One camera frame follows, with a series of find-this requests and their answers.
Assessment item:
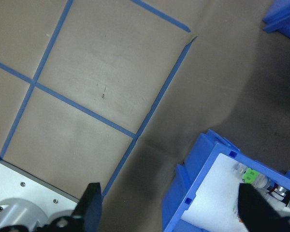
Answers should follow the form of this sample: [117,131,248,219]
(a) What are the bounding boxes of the blue bin with push buttons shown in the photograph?
[161,129,290,232]

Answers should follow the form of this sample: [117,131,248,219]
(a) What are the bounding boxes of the blue bin with black components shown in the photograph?
[262,0,290,45]

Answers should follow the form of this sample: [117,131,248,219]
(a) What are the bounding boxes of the black silver selector switch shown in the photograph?
[267,183,290,209]

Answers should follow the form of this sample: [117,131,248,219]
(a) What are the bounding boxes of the green push button switch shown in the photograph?
[232,162,269,189]

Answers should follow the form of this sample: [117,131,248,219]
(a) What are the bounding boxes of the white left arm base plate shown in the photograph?
[0,155,81,232]

